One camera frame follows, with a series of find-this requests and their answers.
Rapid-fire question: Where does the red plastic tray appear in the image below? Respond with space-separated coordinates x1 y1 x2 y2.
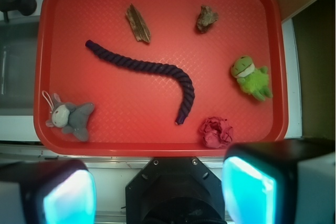
33 0 288 157

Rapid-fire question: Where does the green frog plush toy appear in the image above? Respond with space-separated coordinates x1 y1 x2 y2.
230 55 273 101

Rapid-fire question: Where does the brown wood bark piece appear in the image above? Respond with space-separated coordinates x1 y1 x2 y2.
125 4 151 44

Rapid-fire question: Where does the dark blue twisted rope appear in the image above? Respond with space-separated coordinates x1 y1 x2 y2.
85 39 196 126

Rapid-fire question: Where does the grey donkey plush toy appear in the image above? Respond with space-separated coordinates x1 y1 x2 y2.
41 91 95 142

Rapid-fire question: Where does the black octagonal mount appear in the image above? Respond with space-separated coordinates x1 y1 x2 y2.
125 157 226 223

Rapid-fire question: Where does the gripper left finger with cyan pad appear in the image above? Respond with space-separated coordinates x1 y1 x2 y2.
1 159 97 223

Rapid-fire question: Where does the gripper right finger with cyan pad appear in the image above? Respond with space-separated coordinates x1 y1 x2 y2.
222 138 335 223

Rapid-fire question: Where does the brown rock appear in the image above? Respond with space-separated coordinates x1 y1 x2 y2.
196 5 219 33

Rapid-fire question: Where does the crumpled red paper ball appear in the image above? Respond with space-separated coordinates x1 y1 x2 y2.
199 116 234 148

